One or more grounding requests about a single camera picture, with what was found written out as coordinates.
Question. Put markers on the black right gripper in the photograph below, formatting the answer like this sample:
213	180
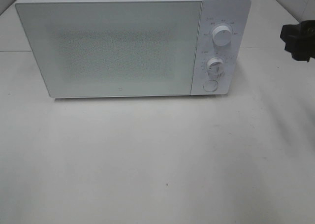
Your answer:
300	40

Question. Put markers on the white timer knob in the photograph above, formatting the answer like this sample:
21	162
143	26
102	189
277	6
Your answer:
215	66

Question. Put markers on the round white door button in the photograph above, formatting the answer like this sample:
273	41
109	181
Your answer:
210	86

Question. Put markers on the white microwave door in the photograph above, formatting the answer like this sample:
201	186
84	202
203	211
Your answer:
94	49

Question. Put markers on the upper white power knob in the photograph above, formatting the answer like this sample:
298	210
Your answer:
222	34

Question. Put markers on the white microwave oven body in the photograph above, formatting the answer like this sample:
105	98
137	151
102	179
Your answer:
213	12

